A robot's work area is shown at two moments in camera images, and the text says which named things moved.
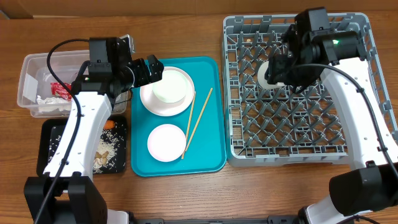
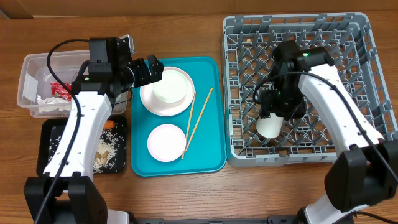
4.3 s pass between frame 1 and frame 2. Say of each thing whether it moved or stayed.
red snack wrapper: stayed
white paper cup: moved
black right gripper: moved
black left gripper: stayed
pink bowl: stayed
